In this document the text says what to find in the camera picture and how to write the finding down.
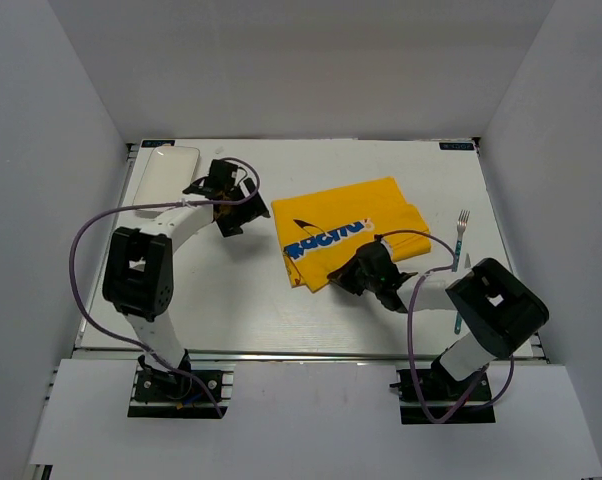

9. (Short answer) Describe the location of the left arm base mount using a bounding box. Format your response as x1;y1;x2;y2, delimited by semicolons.
127;355;233;420

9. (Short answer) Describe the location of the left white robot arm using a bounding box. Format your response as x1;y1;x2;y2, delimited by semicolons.
102;157;270;399

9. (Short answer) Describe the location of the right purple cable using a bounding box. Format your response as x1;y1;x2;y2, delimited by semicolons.
374;229;516;425

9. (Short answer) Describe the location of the left blue corner label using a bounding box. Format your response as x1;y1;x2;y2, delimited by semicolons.
140;139;175;149

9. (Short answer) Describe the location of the blue corner label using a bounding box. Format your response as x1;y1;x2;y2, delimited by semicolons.
140;139;175;149
439;142;475;151

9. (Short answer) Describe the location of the knife with teal handle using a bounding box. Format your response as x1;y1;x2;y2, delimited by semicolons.
451;252;473;335

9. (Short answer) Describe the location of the fork with teal handle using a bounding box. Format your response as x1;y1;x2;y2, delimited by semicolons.
452;209;470;272

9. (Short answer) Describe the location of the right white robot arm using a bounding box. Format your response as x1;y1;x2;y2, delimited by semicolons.
328;241;549;399

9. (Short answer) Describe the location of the right blue corner label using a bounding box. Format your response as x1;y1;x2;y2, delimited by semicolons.
439;142;475;151

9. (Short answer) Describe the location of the yellow printed cloth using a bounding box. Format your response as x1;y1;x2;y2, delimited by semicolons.
272;177;431;293

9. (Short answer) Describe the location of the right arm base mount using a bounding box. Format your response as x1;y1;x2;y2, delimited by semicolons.
389;369;496;425

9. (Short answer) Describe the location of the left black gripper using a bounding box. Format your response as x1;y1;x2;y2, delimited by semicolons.
217;177;270;237

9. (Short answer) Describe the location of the white rectangular plate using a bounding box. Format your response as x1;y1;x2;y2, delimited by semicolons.
133;144;200;206

